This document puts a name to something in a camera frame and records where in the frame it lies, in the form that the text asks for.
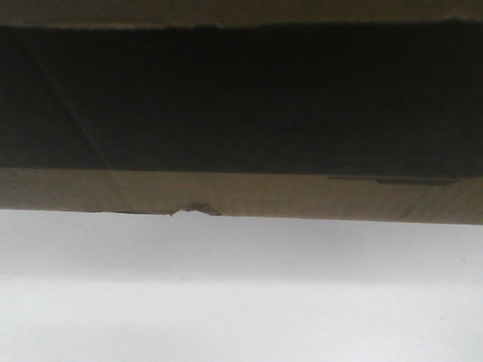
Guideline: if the brown cardboard box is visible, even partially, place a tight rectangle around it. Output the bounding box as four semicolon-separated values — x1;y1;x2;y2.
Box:
1;1;482;225

